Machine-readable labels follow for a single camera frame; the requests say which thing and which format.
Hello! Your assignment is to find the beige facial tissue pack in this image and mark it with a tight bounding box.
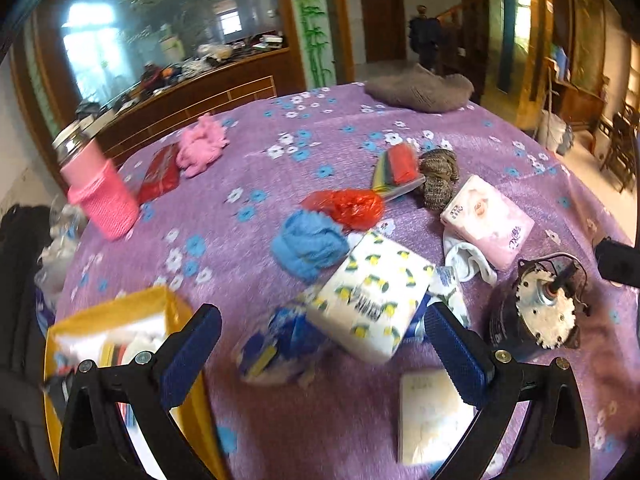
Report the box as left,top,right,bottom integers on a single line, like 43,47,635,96
398,368,475,466

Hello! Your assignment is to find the pink tissue pack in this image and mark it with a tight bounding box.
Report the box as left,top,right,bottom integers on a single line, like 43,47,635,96
440,174,535,271

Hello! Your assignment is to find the white sock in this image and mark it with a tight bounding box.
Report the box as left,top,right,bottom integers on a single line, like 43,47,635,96
442,229,498,286

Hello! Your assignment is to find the blue floral tissue pack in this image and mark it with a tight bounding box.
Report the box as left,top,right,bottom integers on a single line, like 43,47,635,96
402,264,470,344

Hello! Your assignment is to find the brown knitted cloth ball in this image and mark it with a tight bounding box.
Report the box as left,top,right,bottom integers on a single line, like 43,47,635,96
418,148,459,212

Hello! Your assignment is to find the white lemon print tissue pack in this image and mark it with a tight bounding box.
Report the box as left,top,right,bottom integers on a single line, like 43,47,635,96
307,230,435,364

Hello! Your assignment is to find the blue white bagged cloth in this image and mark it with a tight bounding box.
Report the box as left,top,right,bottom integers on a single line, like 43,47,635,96
235,302,332,386

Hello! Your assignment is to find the small rainbow sponge pack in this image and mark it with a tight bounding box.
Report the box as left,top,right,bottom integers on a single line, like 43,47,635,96
371,142,425,202

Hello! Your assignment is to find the red plastic bag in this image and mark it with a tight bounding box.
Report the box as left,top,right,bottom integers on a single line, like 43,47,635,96
300,188,385,231

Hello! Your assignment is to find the blue knitted cloth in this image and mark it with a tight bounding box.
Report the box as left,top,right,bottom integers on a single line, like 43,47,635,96
271,209,349,284

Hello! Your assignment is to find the large yellow black red sponge pack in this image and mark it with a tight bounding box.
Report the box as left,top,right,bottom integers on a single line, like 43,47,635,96
98,341,131,367

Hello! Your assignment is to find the black sofa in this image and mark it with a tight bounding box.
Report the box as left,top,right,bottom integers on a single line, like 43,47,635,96
1,204,58,479

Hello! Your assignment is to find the black electric motor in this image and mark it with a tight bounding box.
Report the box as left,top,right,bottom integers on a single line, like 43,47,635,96
488,252,590,362

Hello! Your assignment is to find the wooden chair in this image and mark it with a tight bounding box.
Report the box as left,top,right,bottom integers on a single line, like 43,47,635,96
599,104,639,193

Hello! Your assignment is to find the yellow cardboard box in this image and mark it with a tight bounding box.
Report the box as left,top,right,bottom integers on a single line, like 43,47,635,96
44,287,230,479

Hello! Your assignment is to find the white plastic bucket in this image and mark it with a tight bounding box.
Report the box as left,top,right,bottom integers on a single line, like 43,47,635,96
536,110,567,153

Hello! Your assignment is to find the clear plastic bag pile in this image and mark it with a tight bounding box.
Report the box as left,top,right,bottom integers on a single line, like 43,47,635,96
35,195,88,311

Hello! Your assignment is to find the pink bottle with knit sleeve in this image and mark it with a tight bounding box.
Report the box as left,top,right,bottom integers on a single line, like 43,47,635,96
53,122,139,240

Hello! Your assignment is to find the grey brown knitted hat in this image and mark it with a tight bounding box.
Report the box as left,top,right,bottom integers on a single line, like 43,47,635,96
364,64,474,114

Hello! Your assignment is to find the red tissue packet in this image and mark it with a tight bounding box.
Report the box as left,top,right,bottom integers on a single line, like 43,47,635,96
137,144,180,205

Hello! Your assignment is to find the purple floral tablecloth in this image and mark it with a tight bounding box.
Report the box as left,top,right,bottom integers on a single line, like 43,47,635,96
58,84,639,479

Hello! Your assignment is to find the person in dark jacket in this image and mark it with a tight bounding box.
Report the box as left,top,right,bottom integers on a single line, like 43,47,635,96
409,4,442,73

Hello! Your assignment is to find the pink fluffy cloth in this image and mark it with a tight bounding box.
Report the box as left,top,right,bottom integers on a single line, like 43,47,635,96
176,114,230,178

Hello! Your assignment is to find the wooden counter cabinet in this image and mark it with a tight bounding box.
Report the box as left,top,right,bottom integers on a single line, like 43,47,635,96
96,48,305,166

